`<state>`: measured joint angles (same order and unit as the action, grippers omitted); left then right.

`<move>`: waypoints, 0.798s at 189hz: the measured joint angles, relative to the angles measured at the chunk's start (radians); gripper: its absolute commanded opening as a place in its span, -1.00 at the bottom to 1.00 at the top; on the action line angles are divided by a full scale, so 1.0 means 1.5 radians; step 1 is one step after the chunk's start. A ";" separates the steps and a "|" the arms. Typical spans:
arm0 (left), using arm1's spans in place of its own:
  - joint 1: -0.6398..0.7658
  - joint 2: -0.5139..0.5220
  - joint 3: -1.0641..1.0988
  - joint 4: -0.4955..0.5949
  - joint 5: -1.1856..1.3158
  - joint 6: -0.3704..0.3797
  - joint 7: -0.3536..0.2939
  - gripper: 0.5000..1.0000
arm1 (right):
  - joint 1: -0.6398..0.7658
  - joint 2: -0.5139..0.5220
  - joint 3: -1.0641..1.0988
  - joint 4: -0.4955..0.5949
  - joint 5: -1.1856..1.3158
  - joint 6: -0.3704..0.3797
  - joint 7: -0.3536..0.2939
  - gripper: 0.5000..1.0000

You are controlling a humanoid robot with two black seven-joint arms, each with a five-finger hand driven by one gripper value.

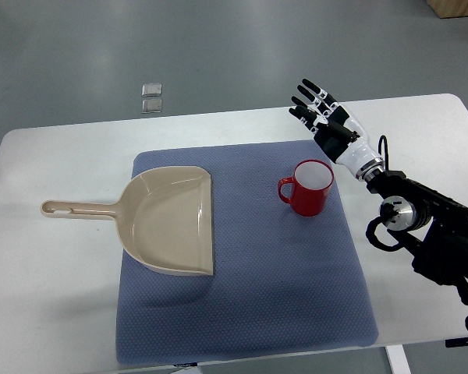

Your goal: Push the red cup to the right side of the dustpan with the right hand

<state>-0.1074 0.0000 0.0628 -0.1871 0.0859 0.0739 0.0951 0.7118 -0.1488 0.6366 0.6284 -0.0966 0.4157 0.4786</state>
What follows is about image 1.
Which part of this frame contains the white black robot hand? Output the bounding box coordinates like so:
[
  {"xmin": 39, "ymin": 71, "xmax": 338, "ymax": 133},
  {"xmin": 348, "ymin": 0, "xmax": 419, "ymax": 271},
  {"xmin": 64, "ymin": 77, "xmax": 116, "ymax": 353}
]
[{"xmin": 289, "ymin": 79, "xmax": 386, "ymax": 182}]

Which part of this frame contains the red cup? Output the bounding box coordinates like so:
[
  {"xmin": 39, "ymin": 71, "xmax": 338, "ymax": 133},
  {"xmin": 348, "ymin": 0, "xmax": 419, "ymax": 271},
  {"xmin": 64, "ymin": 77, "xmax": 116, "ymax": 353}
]
[{"xmin": 277, "ymin": 159, "xmax": 335, "ymax": 217}]

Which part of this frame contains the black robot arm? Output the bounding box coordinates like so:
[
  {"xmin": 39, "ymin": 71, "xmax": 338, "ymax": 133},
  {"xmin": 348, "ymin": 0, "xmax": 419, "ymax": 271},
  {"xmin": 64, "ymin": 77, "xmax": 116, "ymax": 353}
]
[{"xmin": 365, "ymin": 136, "xmax": 468, "ymax": 305}]

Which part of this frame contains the beige plastic dustpan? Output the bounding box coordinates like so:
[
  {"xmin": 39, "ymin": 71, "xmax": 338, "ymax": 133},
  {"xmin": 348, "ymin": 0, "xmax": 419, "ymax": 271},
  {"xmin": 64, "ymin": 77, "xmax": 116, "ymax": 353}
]
[{"xmin": 41, "ymin": 166, "xmax": 215, "ymax": 276}]

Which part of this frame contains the blue textured mat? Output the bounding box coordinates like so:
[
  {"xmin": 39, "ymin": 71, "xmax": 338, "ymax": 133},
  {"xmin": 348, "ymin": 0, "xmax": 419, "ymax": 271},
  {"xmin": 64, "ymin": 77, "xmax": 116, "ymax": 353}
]
[{"xmin": 115, "ymin": 140, "xmax": 378, "ymax": 365}]

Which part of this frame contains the wooden box corner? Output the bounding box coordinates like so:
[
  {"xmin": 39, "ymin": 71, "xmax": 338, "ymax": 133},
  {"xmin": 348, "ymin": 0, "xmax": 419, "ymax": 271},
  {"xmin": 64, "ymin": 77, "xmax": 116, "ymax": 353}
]
[{"xmin": 426, "ymin": 0, "xmax": 468, "ymax": 19}]

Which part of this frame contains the lower metal floor plate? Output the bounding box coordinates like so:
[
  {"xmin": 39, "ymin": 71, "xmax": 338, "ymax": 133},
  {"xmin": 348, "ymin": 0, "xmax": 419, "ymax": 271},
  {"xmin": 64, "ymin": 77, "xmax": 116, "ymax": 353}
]
[{"xmin": 141, "ymin": 98, "xmax": 162, "ymax": 114}]

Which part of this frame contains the metal floor plate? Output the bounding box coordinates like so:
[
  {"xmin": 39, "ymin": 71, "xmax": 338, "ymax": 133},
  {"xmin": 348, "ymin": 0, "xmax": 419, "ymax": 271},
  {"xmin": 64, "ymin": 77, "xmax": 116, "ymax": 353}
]
[
  {"xmin": 141, "ymin": 83, "xmax": 162, "ymax": 97},
  {"xmin": 141, "ymin": 98, "xmax": 162, "ymax": 114}
]

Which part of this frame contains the upper metal floor plate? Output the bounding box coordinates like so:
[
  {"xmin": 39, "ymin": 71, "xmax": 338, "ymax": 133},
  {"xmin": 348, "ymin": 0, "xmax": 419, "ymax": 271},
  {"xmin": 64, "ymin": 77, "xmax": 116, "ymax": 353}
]
[{"xmin": 141, "ymin": 83, "xmax": 162, "ymax": 97}]

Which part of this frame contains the white table leg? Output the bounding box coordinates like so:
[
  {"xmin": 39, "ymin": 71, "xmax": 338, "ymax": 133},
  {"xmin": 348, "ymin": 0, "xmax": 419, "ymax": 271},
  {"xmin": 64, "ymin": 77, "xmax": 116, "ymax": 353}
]
[{"xmin": 385, "ymin": 344, "xmax": 411, "ymax": 374}]

